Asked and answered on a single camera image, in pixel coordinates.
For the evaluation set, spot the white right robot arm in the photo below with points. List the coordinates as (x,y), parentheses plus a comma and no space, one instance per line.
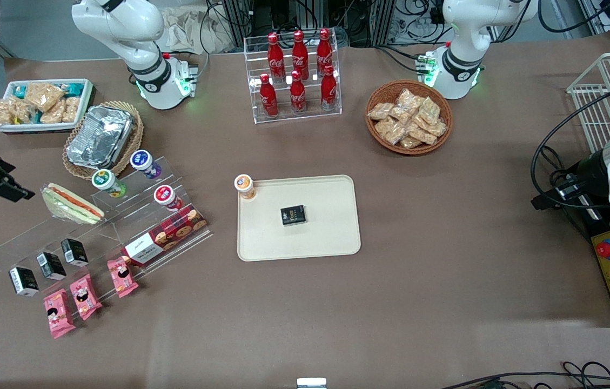
(121,27)

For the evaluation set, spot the teal snack packet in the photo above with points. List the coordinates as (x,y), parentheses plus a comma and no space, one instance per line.
(19,91)
(73,88)

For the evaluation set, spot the oval wicker basket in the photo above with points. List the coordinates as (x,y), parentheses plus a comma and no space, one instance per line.
(136,129)

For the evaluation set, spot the beige plastic tray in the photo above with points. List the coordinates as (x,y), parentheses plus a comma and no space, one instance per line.
(326,237)

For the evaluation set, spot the green lid cup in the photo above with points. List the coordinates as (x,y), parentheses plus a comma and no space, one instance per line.
(106,180)

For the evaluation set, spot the triangular sandwich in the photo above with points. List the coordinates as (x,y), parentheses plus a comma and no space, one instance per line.
(72,205)

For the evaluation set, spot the clear acrylic stepped shelf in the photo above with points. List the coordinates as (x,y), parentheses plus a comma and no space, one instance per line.
(29,237)

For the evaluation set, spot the red lid cup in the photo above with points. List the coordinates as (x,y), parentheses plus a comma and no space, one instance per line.
(166,196)

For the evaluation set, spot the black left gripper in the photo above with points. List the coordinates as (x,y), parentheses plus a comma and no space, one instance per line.
(589,171)

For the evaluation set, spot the small white device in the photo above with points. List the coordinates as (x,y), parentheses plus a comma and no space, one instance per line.
(311,383)

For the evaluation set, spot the round brown wicker basket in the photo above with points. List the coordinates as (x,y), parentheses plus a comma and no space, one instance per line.
(377,140)

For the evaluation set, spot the crumpled beige cloth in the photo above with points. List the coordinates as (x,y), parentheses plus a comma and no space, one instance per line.
(186,29)

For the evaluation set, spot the clear acrylic bottle rack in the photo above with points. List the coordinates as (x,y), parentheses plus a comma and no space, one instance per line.
(310,116)

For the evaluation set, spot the aluminium frame rack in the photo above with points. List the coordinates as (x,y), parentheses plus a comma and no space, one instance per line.
(237,21)

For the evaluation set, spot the blue lid cup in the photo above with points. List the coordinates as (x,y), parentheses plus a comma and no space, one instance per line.
(143,162)

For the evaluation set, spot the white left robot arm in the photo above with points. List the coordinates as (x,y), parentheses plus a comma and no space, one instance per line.
(467,32)

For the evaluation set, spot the small black box gold print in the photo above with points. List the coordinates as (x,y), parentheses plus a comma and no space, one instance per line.
(294,215)

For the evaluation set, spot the small black white carton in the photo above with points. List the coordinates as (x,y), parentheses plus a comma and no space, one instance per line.
(24,281)
(51,266)
(74,252)

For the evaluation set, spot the orange lid cup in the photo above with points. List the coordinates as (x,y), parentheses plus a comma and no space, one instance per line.
(244,185)

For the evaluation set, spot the red cookie box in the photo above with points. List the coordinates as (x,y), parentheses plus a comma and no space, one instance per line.
(161,239)

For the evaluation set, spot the red cola bottle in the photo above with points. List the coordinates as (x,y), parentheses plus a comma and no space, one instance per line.
(300,51)
(328,89)
(268,97)
(297,94)
(275,54)
(324,49)

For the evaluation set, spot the white rectangular plastic tray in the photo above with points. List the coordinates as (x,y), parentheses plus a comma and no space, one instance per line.
(87,102)

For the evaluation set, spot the aluminium foil container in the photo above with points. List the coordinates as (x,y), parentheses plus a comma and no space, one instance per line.
(99,135)

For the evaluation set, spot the pink snack packet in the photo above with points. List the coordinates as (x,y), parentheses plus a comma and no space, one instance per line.
(122,276)
(86,296)
(59,313)

